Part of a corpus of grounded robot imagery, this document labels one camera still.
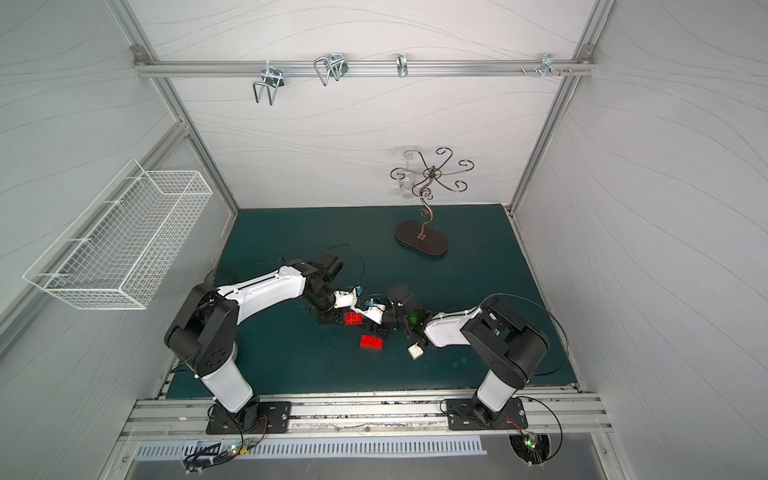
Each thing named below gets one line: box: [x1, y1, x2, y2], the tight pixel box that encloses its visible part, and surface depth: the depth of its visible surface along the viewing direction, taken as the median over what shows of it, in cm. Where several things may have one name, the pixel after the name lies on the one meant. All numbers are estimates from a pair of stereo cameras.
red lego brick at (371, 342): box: [360, 334, 383, 350], surface depth 86 cm
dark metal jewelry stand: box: [390, 147, 475, 256], surface depth 95 cm
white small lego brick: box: [408, 344, 424, 361], surface depth 84 cm
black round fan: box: [508, 433, 550, 464], surface depth 73 cm
